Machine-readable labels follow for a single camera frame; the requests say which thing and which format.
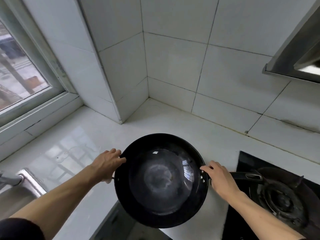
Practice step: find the black wok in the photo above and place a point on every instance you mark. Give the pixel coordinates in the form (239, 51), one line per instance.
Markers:
(160, 182)

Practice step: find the person's right hand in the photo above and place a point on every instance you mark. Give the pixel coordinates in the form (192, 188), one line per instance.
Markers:
(221, 181)

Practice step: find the stainless steel sink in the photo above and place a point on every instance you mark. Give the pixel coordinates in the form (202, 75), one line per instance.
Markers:
(15, 199)

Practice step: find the black steel range hood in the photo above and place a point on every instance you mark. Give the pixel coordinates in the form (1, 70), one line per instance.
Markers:
(292, 52)

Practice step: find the person's black shirt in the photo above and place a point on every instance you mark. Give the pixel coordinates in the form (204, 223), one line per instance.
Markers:
(20, 229)

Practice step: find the narrow grey cabinet door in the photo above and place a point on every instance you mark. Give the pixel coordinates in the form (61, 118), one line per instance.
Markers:
(120, 222)

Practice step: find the person's left forearm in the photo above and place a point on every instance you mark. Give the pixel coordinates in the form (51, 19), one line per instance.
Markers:
(62, 202)

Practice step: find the person's right forearm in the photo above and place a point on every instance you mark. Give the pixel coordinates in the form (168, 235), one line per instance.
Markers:
(265, 219)

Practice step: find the white framed window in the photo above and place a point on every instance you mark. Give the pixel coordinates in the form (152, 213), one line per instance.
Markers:
(20, 72)

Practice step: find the person's left hand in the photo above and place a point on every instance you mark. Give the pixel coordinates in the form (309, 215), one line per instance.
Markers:
(107, 164)

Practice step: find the black glass gas stove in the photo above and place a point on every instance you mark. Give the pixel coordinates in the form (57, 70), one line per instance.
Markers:
(245, 162)

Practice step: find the rusty round burner grate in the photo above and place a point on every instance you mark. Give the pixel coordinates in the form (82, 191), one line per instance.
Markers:
(285, 202)

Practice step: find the chrome curved faucet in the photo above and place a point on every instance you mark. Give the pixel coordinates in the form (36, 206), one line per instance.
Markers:
(10, 181)

